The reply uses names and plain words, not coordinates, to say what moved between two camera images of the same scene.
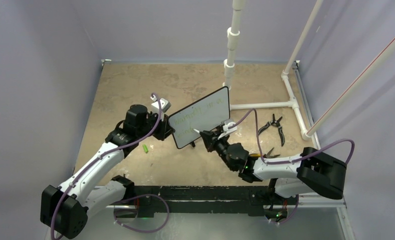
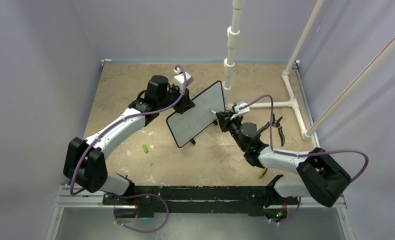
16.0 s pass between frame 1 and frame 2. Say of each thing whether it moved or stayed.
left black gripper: moved
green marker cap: stayed
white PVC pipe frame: stayed
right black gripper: moved
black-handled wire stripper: stayed
